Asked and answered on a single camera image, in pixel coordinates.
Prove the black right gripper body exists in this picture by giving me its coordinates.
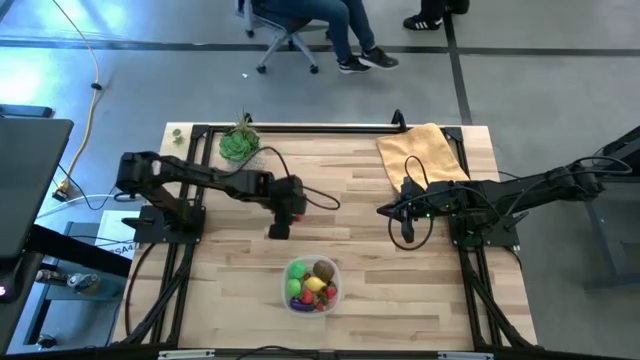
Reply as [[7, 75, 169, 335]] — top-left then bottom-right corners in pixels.
[[399, 177, 436, 245]]

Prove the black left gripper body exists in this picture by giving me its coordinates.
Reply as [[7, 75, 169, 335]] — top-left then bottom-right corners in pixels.
[[266, 173, 309, 241]]

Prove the clear plastic tupperware container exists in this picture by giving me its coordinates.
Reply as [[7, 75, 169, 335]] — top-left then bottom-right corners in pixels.
[[280, 253, 343, 318]]

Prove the brown toy kiwi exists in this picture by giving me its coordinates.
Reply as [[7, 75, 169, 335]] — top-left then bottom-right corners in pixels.
[[313, 259, 336, 282]]

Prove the yellow towel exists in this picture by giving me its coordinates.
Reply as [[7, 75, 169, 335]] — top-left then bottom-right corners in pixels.
[[375, 122, 471, 194]]

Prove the succulent plant in white pot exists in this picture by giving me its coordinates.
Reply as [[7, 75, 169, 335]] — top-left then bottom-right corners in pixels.
[[218, 115, 265, 169]]

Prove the grey office chair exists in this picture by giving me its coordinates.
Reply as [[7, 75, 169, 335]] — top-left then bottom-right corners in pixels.
[[237, 0, 321, 75]]

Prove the white printed paper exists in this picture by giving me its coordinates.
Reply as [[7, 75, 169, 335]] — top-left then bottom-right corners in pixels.
[[94, 209, 141, 261]]

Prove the person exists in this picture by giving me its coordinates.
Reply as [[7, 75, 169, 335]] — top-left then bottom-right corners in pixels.
[[252, 0, 400, 75], [402, 0, 471, 32]]

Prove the black side table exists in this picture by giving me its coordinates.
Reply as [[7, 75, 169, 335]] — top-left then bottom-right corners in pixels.
[[584, 124, 640, 292]]

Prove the black desk beam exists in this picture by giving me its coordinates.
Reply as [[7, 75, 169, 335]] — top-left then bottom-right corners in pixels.
[[22, 224, 134, 279]]

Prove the dark grey desk panel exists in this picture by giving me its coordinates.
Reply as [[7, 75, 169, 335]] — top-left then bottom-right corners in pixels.
[[0, 118, 75, 260]]

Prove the black flat device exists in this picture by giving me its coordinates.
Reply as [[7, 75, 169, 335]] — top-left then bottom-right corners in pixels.
[[0, 103, 55, 120]]

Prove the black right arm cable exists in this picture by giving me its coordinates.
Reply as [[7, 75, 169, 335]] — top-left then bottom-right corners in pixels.
[[387, 154, 435, 252]]

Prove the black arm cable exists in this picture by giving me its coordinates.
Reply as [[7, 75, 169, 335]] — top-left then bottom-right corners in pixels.
[[219, 145, 342, 212], [387, 154, 435, 252]]

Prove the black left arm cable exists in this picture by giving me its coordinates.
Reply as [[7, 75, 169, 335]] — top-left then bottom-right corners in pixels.
[[219, 145, 342, 212]]

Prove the black aluminium table frame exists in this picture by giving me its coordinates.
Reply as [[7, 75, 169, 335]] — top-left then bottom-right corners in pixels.
[[112, 108, 539, 360]]

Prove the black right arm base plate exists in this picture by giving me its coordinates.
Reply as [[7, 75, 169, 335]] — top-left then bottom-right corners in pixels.
[[448, 207, 530, 250]]

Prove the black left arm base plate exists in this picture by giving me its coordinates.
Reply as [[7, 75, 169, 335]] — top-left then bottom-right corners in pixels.
[[122, 205, 206, 245]]

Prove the silver frame bracket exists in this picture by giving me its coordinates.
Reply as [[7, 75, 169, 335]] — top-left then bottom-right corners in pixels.
[[157, 349, 216, 360], [437, 351, 495, 360]]

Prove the yellow floor cable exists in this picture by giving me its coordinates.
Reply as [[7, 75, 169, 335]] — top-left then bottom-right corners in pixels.
[[51, 0, 101, 201]]

